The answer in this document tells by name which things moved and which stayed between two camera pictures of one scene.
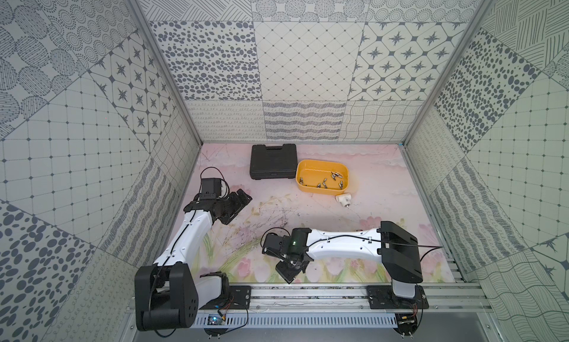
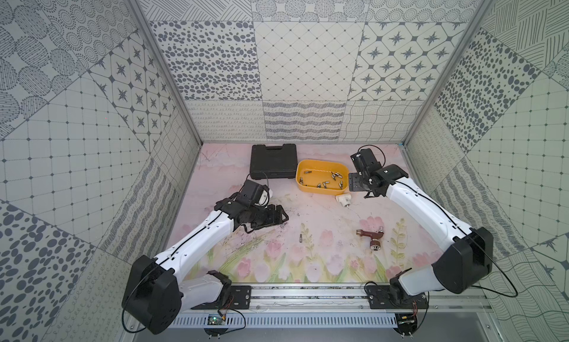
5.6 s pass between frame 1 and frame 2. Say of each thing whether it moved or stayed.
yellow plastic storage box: stayed
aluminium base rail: stayed
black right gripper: moved
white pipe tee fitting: stayed
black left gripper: moved
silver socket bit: stayed
